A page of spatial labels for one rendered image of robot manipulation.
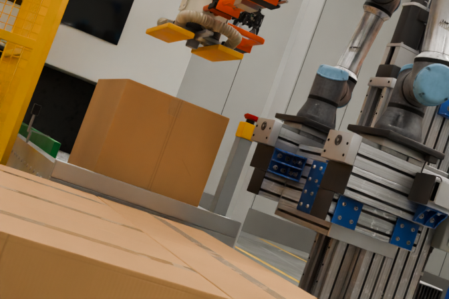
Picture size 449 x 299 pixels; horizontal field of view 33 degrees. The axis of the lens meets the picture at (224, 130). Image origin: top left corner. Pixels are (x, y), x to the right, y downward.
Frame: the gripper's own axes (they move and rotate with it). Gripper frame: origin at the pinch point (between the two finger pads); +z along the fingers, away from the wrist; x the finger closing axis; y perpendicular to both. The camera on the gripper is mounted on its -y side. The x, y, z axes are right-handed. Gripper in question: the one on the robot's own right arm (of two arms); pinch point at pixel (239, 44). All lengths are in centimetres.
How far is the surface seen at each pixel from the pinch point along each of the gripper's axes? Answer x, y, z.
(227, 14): -24, 53, 2
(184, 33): -34, 47, 12
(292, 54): 120, -247, -54
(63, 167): -56, 46, 68
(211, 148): -7, 36, 45
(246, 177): 120, -247, 48
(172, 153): -20, 37, 51
